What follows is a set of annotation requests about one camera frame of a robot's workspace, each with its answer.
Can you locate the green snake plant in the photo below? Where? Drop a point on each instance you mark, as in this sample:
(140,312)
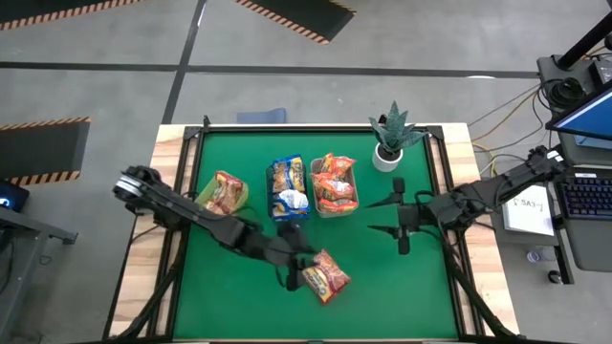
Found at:
(394,131)

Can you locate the green felt mat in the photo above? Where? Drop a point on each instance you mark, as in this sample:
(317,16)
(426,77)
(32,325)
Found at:
(229,320)

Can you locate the black hazard-striped floor mat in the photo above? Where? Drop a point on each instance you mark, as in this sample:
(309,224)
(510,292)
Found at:
(38,148)
(48,9)
(306,14)

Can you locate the grey computer cart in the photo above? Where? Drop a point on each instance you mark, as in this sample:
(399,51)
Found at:
(593,248)

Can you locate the dark green plastic bin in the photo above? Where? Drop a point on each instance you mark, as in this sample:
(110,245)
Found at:
(267,200)

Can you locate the black aluminium table frame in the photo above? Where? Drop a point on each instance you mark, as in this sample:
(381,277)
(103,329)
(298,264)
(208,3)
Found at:
(191,133)

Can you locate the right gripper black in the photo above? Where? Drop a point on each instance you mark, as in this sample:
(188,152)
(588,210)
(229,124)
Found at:
(413,216)

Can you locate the clear plastic bottle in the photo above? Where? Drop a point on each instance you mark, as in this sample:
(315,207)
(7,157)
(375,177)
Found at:
(534,255)

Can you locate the grey metal stand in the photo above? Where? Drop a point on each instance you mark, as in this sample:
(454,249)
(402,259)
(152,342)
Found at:
(28,224)

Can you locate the red Maruchan noodle packet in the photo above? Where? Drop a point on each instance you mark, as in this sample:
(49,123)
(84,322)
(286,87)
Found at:
(225,193)
(330,279)

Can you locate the computer monitor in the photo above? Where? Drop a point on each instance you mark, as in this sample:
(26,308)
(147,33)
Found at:
(588,119)

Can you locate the black device with blue light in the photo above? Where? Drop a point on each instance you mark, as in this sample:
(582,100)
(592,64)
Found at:
(12,196)

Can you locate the white paper sign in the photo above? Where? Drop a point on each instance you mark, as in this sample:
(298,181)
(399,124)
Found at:
(528,217)

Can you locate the white plant pot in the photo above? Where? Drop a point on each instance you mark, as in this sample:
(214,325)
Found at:
(385,163)

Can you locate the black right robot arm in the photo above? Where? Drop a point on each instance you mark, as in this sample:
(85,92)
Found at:
(478,196)

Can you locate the black caster wheel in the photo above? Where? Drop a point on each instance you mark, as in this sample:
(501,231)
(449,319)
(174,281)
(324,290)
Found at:
(554,276)

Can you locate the white plastic bin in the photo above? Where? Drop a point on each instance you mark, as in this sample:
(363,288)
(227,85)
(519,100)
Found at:
(356,188)

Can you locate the black round pole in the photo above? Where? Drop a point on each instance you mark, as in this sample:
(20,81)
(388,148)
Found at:
(583,45)

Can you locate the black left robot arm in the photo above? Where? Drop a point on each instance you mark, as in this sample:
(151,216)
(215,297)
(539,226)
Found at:
(191,212)

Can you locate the yellow-green plastic bin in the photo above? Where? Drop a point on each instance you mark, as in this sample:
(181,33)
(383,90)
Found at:
(203,195)

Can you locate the black keyboard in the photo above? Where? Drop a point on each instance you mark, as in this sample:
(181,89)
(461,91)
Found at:
(585,196)

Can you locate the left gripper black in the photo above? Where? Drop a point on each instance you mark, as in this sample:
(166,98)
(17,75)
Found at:
(289,253)

